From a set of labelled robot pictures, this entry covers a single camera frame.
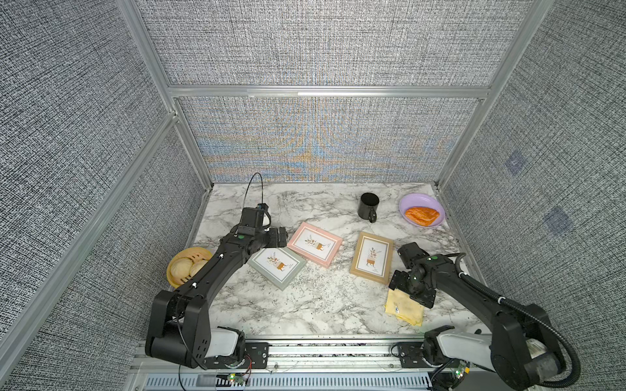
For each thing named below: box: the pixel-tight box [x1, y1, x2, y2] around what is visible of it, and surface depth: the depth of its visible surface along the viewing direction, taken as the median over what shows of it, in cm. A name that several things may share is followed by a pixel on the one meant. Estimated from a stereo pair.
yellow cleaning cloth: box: [384, 288, 425, 327], surface depth 82 cm
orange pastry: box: [405, 206, 441, 227], surface depth 106 cm
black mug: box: [357, 192, 380, 224], surface depth 106 cm
